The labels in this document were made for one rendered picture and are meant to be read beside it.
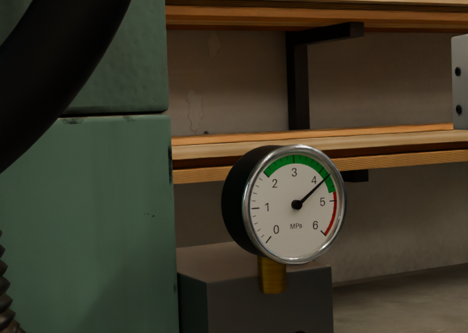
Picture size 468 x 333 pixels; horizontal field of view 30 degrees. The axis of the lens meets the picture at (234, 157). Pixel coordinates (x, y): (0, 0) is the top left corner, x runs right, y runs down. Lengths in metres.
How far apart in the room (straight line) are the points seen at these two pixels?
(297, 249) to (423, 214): 3.33
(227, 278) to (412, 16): 2.66
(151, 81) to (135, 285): 0.11
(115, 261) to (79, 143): 0.07
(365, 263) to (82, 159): 3.18
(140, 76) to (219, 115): 2.74
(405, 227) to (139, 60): 3.28
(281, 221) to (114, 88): 0.12
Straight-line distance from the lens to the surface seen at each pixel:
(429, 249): 3.82
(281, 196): 0.45
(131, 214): 0.48
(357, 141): 2.95
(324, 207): 0.47
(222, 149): 2.68
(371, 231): 3.62
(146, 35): 0.49
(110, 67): 0.48
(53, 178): 0.47
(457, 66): 0.86
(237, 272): 0.49
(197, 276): 0.48
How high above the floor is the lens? 0.71
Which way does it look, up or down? 3 degrees down
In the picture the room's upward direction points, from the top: 2 degrees counter-clockwise
